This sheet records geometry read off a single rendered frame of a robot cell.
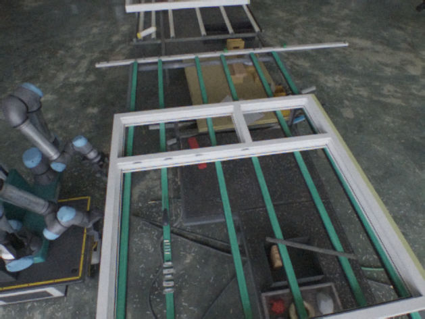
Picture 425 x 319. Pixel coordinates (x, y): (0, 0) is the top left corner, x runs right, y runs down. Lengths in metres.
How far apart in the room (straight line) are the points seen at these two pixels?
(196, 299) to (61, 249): 1.04
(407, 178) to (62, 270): 3.16
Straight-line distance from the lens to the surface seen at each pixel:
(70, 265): 2.24
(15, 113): 1.75
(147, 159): 1.74
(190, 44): 3.50
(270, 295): 1.71
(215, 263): 2.37
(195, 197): 1.95
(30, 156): 2.04
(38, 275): 2.32
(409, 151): 3.69
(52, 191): 2.09
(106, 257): 1.47
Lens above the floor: 2.23
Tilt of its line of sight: 50 degrees down
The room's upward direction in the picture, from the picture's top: straight up
